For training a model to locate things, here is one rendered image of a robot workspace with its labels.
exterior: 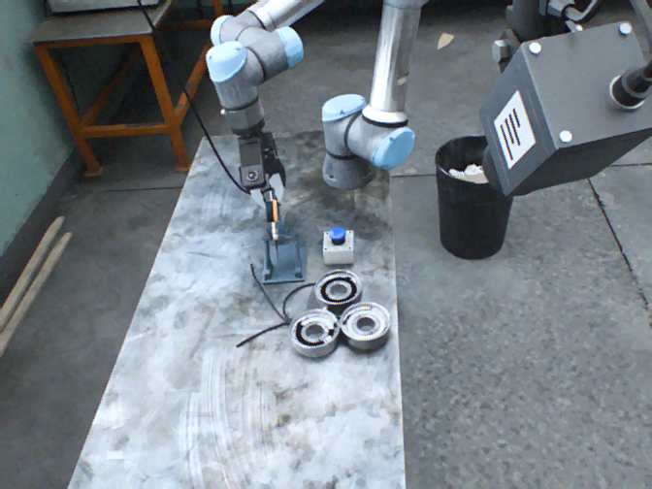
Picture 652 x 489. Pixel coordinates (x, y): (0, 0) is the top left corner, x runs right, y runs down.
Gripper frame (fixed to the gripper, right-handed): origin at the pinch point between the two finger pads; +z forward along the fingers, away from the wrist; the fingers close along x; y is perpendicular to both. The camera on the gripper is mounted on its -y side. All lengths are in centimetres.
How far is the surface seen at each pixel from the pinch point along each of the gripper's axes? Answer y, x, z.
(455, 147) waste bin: 103, -61, 65
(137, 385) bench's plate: -30.1, 32.8, 16.0
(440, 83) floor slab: 235, -80, 106
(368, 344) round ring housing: -28.8, -15.0, 18.4
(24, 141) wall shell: 155, 135, 45
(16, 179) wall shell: 136, 138, 54
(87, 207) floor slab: 150, 121, 86
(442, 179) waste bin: 84, -51, 65
